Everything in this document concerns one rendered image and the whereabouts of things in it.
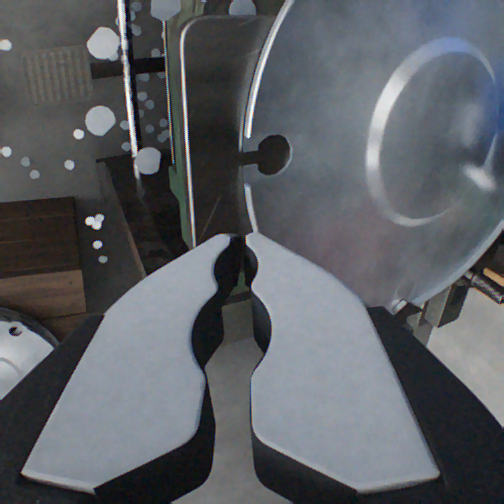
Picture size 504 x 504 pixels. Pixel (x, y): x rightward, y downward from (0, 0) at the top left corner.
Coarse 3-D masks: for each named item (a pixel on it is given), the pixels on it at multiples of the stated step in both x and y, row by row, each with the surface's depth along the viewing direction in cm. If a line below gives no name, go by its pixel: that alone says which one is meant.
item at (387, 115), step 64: (320, 0) 17; (384, 0) 19; (448, 0) 20; (320, 64) 19; (384, 64) 21; (448, 64) 22; (256, 128) 19; (320, 128) 21; (384, 128) 22; (448, 128) 24; (256, 192) 21; (320, 192) 23; (384, 192) 24; (448, 192) 27; (320, 256) 26; (384, 256) 28; (448, 256) 32
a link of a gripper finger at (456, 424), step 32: (384, 320) 8; (416, 352) 7; (416, 384) 6; (448, 384) 6; (416, 416) 6; (448, 416) 6; (480, 416) 6; (448, 448) 5; (480, 448) 5; (448, 480) 5; (480, 480) 5
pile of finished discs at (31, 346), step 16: (0, 320) 58; (16, 320) 62; (32, 320) 64; (0, 336) 60; (16, 336) 62; (32, 336) 63; (48, 336) 65; (0, 352) 62; (16, 352) 63; (32, 352) 64; (48, 352) 66; (0, 368) 62; (16, 368) 64; (32, 368) 66; (0, 384) 64; (16, 384) 65
